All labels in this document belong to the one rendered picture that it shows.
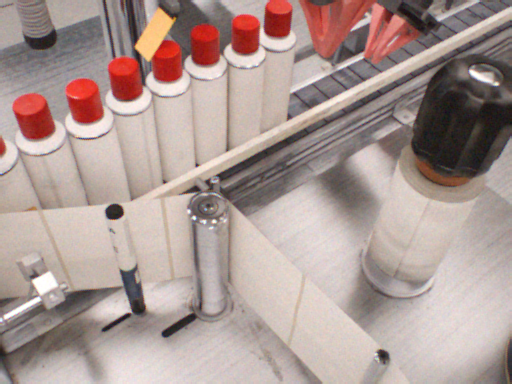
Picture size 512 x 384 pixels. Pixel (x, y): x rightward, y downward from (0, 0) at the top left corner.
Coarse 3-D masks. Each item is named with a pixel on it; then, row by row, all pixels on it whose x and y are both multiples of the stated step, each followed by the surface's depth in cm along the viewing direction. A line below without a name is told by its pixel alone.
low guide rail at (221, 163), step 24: (480, 24) 96; (432, 48) 91; (384, 72) 87; (408, 72) 90; (336, 96) 83; (360, 96) 85; (288, 120) 79; (312, 120) 81; (264, 144) 77; (216, 168) 74; (168, 192) 71
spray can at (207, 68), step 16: (192, 32) 63; (208, 32) 63; (192, 48) 64; (208, 48) 63; (192, 64) 65; (208, 64) 65; (224, 64) 66; (192, 80) 66; (208, 80) 65; (224, 80) 67; (192, 96) 68; (208, 96) 67; (224, 96) 69; (208, 112) 69; (224, 112) 71; (208, 128) 71; (224, 128) 73; (208, 144) 74; (224, 144) 76; (208, 160) 76
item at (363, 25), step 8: (360, 24) 87; (368, 24) 87; (352, 32) 86; (360, 32) 87; (344, 40) 86; (304, 48) 82; (312, 48) 82; (296, 56) 81; (304, 56) 82; (72, 152) 67
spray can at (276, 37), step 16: (272, 0) 68; (272, 16) 67; (288, 16) 67; (272, 32) 68; (288, 32) 69; (272, 48) 69; (288, 48) 69; (272, 64) 71; (288, 64) 72; (272, 80) 73; (288, 80) 74; (272, 96) 75; (288, 96) 77; (272, 112) 77; (272, 128) 79
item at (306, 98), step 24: (504, 0) 108; (456, 24) 102; (504, 24) 103; (408, 48) 97; (456, 48) 97; (336, 72) 92; (360, 72) 92; (312, 96) 88; (288, 144) 82; (240, 168) 78; (192, 192) 75
